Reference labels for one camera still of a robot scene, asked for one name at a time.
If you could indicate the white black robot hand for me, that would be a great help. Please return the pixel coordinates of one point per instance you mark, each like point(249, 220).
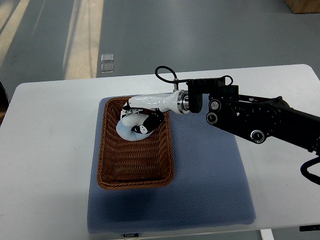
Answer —
point(154, 106)

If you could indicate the light blue plush toy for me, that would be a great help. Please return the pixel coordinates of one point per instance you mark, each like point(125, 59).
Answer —
point(124, 127)

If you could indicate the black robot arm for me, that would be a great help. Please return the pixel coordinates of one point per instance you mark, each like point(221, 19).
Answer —
point(253, 118)

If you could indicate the brown wicker basket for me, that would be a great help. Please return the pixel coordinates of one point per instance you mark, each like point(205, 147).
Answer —
point(122, 164)

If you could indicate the lower metal floor plate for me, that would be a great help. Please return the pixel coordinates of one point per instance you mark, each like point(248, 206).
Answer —
point(107, 68)

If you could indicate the metal floor plate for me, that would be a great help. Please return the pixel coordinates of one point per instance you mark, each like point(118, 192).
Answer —
point(107, 68)
point(107, 57)

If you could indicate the upper metal floor plate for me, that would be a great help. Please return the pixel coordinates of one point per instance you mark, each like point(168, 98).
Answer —
point(107, 57)

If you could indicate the blue textured mat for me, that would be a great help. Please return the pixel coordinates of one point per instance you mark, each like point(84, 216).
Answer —
point(209, 188)

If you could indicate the dark object at left edge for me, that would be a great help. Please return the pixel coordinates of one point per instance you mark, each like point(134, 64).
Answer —
point(4, 102)

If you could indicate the white table leg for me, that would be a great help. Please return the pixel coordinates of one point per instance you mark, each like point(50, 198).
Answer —
point(266, 234)

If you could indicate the wooden box corner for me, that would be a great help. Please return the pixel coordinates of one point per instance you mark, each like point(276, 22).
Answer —
point(304, 6)

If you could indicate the black part at bottom right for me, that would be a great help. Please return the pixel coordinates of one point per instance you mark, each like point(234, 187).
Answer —
point(309, 228)

